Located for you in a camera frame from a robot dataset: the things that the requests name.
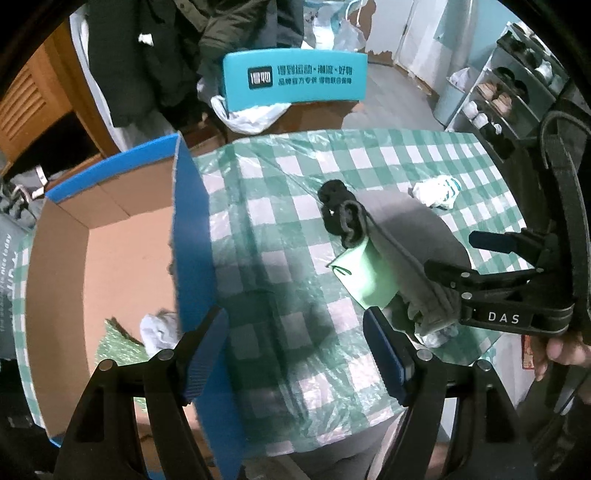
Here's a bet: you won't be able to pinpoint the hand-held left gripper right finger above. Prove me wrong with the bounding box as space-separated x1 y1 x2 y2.
362 307 539 480

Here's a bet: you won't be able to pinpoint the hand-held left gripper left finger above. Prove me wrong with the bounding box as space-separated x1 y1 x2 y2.
55 305 230 480

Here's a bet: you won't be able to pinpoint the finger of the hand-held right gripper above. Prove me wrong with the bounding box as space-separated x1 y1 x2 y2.
424 259 536 302
468 231 550 269

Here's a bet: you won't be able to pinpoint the grey cloth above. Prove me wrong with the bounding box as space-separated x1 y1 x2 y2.
355 189 472 337

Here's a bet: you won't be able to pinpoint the white blue-striped cloth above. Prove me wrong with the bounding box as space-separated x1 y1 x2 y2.
411 178 463 210

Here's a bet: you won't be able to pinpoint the blue cardboard box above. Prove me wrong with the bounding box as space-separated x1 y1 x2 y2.
25 131 245 480

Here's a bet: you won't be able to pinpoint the person's right hand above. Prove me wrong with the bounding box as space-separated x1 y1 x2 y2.
531 330 591 382

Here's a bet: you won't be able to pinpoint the white crumpled cloth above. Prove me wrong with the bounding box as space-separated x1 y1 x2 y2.
139 310 185 358

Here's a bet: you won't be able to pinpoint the small white cloth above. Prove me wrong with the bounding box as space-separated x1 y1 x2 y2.
416 320 459 348

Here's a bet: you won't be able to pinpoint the mint green cloth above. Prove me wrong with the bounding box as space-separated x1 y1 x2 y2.
328 237 402 310

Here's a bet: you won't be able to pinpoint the green glittery cloth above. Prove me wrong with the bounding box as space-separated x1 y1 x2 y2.
95 316 149 370

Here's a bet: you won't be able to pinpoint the green white checked tablecloth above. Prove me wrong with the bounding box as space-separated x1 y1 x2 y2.
11 129 539 460

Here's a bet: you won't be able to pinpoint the black cloth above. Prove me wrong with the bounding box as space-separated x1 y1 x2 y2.
318 180 370 250

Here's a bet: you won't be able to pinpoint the light blue bin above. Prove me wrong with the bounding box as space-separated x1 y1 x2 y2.
434 69 478 130

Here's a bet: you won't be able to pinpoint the grey shoe rack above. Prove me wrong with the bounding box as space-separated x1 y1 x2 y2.
450 21 573 160

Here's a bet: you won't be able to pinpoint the white plastic bag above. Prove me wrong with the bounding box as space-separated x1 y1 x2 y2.
210 95 291 136

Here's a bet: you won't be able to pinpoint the grey clothes pile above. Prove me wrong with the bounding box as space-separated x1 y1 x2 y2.
0 168 47 229

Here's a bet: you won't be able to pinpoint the teal printed box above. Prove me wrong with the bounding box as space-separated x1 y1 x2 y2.
221 48 368 112

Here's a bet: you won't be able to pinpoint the clear plastic bags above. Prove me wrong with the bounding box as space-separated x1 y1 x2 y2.
305 0 370 54

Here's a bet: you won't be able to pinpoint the black hanging jacket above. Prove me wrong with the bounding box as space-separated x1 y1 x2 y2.
85 0 204 127

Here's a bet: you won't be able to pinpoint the wooden cabinet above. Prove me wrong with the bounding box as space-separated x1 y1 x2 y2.
0 23 122 176

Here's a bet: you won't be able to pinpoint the dark olive hanging jacket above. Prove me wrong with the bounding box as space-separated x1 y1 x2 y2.
175 0 305 77

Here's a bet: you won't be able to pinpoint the black wrist strap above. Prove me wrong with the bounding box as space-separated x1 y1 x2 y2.
538 111 586 259

